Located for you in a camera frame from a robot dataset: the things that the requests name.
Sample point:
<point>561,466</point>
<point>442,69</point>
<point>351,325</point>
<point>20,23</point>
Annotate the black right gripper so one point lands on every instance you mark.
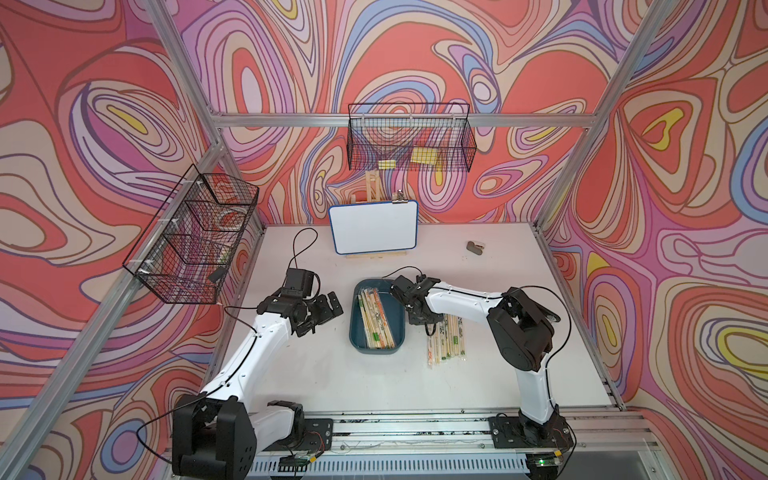
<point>414,321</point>

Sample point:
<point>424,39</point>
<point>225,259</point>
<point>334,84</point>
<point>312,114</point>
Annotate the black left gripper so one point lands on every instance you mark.
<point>324,311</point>

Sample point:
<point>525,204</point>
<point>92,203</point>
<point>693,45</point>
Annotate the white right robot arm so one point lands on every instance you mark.
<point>521,329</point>

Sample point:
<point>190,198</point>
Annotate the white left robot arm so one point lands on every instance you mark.
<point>213,434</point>

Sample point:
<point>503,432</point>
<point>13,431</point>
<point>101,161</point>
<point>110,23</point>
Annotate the teal plastic storage box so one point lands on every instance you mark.
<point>395,313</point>

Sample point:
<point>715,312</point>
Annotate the wrapped chopsticks in box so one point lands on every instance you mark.
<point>378,334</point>

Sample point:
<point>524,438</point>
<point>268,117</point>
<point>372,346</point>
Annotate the olive and white stapler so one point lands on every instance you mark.
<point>475,248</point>

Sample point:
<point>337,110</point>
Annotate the blue framed whiteboard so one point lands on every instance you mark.
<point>374,227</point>

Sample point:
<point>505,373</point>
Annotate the wooden whiteboard easel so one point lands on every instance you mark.
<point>374,194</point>

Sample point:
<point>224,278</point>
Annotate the yellow sticky note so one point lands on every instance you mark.
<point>424,156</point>

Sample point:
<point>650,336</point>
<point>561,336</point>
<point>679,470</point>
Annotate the green circuit board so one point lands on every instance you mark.
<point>295,464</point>

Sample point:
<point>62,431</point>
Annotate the black wire basket left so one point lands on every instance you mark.
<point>201,223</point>

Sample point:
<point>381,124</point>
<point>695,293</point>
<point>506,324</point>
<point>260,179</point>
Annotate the black wire basket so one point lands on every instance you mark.
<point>381,135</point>
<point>201,223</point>

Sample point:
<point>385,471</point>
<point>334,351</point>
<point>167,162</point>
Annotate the black wire basket back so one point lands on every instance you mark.
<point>381,135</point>

